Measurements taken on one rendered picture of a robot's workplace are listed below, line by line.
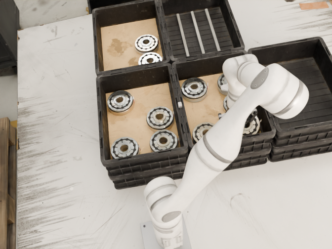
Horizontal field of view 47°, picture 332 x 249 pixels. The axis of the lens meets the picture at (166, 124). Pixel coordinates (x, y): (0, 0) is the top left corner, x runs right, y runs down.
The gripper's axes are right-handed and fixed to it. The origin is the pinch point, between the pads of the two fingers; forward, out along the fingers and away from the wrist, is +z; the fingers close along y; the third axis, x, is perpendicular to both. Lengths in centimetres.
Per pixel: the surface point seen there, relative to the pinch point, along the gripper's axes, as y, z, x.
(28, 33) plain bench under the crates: -89, 14, 88
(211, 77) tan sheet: -3.7, 3.3, 27.6
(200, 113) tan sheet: -11.5, 3.4, 10.8
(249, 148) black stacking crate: 2.6, 2.9, -8.2
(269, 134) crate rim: 8.5, -5.9, -9.2
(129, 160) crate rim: -39.1, -6.4, -10.1
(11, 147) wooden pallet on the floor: -128, 81, 64
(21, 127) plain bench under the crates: -88, 14, 28
